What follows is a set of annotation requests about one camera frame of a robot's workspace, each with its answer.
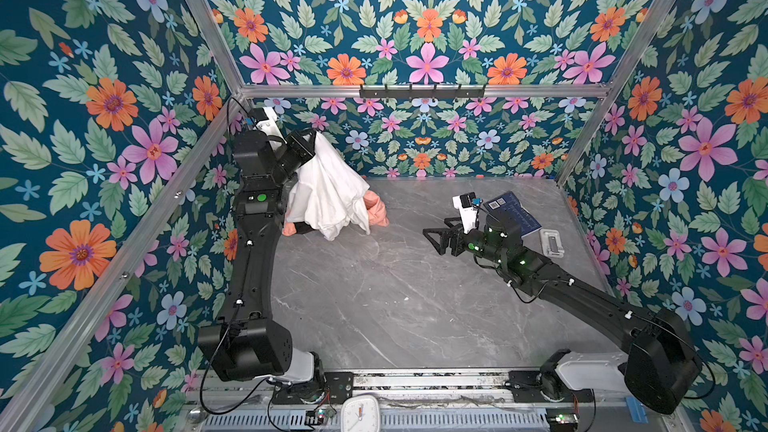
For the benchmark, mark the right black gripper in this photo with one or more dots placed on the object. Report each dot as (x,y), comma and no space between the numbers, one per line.
(458,238)

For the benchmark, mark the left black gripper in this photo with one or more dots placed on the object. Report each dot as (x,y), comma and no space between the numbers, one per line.
(302,147)

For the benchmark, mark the white cloth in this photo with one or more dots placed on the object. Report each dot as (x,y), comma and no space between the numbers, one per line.
(328,194)

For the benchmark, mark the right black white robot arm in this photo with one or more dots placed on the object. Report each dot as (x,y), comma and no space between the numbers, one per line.
(662,362)

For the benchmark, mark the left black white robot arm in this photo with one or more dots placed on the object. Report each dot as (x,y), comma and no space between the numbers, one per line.
(245,341)

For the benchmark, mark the pink cloth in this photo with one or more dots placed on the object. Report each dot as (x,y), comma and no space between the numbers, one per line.
(376,210)

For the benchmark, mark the blue calibration card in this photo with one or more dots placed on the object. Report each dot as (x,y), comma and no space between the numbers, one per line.
(508,212)

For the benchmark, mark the small white plastic holder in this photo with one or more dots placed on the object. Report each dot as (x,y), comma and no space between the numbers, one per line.
(551,243)

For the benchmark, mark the white square timer clock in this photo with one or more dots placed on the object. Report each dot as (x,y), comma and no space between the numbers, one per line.
(360,414)

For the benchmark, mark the small circuit board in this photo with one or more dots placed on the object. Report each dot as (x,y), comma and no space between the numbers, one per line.
(320,417)

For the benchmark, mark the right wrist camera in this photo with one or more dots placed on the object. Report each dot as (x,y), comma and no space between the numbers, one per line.
(468,206)

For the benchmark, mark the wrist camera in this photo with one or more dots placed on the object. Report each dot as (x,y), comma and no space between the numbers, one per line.
(468,206)
(265,120)

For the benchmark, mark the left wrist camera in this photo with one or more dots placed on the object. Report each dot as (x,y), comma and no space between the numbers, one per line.
(265,120)

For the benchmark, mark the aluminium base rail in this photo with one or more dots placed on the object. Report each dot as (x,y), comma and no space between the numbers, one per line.
(432,387)

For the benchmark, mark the blue clip on rail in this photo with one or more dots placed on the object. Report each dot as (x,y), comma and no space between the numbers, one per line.
(636,410)

